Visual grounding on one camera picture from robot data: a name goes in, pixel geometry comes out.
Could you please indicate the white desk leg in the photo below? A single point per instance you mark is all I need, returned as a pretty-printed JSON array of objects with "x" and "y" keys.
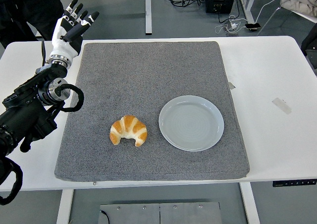
[
  {"x": 148, "y": 8},
  {"x": 248, "y": 3}
]

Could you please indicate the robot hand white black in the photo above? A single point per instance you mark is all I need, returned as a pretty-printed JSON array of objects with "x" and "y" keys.
[{"x": 60, "y": 48}]

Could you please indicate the black phone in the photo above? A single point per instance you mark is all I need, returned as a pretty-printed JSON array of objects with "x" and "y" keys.
[{"x": 252, "y": 26}]

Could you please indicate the black table control panel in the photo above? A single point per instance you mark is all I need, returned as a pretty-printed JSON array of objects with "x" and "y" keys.
[{"x": 294, "y": 183}]

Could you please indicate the grey round plate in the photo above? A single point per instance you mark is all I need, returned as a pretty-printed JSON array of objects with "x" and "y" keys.
[{"x": 190, "y": 123}]

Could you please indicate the person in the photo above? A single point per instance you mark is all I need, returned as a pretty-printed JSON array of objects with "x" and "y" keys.
[{"x": 24, "y": 6}]

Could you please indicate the large clear tape piece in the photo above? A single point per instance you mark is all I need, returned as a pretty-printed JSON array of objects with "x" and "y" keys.
[{"x": 281, "y": 105}]

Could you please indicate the white chair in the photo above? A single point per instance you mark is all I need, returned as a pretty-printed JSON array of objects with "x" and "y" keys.
[{"x": 303, "y": 14}]

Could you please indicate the croissant bread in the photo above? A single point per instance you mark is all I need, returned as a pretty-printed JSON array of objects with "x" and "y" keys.
[{"x": 128, "y": 127}]

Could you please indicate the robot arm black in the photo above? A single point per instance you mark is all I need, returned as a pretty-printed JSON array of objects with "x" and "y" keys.
[{"x": 24, "y": 110}]

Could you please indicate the white table leg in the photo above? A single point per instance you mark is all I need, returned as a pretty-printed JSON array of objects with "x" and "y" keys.
[
  {"x": 250, "y": 204},
  {"x": 65, "y": 206}
]

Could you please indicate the small grey tape piece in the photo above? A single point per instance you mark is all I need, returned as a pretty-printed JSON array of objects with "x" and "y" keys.
[{"x": 232, "y": 85}]

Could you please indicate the grey fabric mat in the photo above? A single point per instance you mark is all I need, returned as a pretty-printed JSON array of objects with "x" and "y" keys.
[{"x": 148, "y": 72}]

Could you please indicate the grey metal plate with screws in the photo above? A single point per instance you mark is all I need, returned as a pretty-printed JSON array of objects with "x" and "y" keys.
[{"x": 173, "y": 215}]

